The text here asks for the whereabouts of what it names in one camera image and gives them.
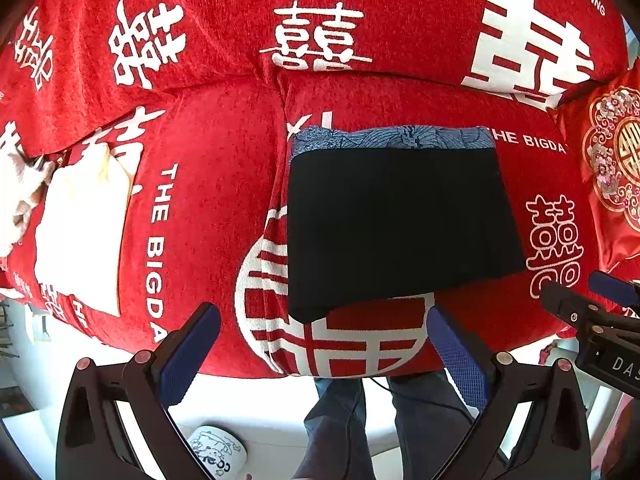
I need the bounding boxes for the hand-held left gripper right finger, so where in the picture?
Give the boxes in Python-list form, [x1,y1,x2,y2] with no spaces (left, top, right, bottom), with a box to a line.
[426,304,592,480]

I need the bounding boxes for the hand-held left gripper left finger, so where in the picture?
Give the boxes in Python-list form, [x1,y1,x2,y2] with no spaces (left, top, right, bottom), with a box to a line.
[55,302,222,480]

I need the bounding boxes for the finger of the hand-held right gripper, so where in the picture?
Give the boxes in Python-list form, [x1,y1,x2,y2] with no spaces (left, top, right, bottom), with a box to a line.
[540,280,609,334]
[587,270,640,319]

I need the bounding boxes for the black pants with blue waistband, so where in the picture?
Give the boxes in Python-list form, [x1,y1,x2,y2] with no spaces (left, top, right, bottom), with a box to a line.
[287,124,527,324]

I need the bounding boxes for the white cartoon print mug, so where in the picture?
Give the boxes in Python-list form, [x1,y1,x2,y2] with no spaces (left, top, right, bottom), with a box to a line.
[187,425,249,480]

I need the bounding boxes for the red embroidered cushion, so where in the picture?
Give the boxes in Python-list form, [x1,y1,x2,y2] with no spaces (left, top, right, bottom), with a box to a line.
[549,66,640,283]

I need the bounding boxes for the person's legs in jeans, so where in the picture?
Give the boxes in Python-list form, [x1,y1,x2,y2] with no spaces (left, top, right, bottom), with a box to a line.
[302,370,477,480]

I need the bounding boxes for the cream folded cloth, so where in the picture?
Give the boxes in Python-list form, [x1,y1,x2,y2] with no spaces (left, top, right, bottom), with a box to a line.
[34,152,135,318]

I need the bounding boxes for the red printed sofa cover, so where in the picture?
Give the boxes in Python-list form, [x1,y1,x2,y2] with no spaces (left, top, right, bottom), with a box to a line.
[0,0,632,378]

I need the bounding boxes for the white plush toy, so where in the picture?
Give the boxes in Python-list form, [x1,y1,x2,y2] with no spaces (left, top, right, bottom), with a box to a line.
[0,150,57,261]

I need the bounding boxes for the thin black cable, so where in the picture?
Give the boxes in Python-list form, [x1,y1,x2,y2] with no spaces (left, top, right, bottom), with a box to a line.
[369,377,473,418]

